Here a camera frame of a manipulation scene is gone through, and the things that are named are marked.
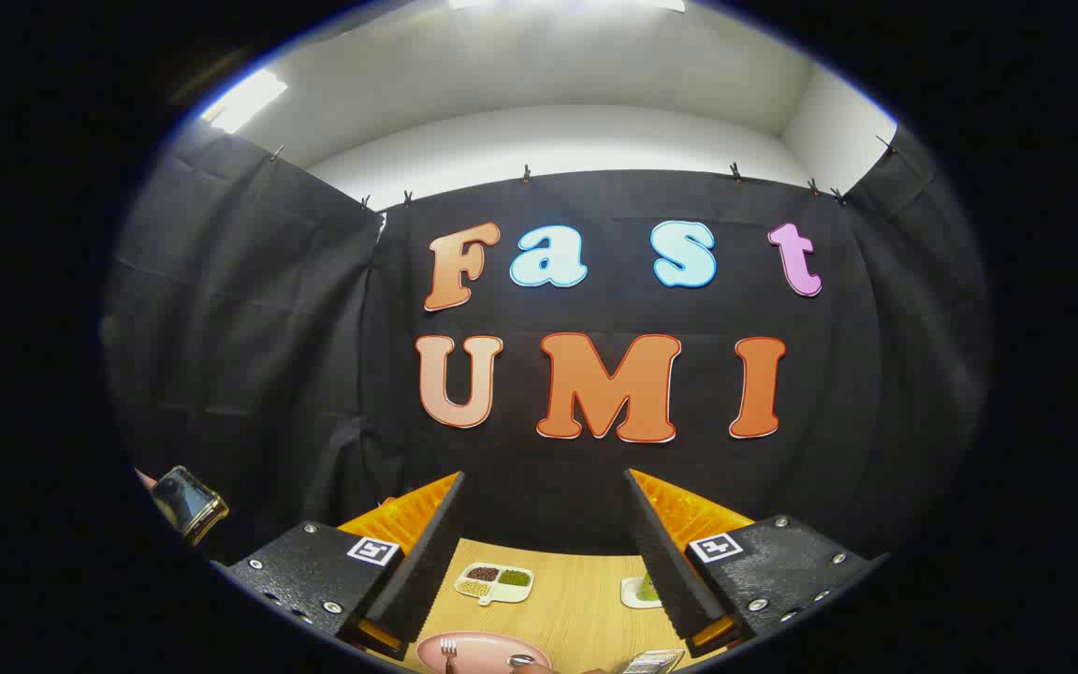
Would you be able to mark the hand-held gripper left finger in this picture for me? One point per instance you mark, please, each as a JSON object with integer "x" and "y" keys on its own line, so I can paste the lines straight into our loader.
{"x": 427, "y": 571}

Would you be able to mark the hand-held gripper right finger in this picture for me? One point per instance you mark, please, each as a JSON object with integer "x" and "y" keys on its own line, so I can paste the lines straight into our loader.
{"x": 665, "y": 571}

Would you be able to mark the green soda bottle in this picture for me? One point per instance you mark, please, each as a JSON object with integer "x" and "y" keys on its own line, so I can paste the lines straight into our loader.
{"x": 648, "y": 590}

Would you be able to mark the white coaster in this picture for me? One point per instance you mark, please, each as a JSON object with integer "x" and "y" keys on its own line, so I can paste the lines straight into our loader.
{"x": 633, "y": 594}

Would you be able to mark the yellow soybeans pile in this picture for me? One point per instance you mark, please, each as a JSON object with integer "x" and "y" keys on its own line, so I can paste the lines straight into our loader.
{"x": 473, "y": 588}

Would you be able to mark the black beans pile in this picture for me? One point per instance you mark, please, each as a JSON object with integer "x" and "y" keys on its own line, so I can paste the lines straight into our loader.
{"x": 483, "y": 573}

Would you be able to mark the white divided snack dish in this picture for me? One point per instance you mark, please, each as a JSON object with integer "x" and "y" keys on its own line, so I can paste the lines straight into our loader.
{"x": 502, "y": 593}

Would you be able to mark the green mung beans pile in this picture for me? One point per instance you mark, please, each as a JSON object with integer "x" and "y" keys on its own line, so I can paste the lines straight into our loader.
{"x": 515, "y": 578}

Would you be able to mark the pink plate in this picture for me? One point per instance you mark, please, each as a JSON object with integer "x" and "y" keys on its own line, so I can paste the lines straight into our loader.
{"x": 478, "y": 651}

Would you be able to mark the dark glossy object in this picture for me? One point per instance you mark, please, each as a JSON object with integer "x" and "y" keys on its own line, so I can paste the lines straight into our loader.
{"x": 188, "y": 505}

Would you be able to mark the row of black clips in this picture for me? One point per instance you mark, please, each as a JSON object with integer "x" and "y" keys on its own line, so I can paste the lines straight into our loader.
{"x": 735, "y": 171}

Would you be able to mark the ceiling light panel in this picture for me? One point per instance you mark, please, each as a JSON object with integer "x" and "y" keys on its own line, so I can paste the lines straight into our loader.
{"x": 567, "y": 4}
{"x": 244, "y": 98}

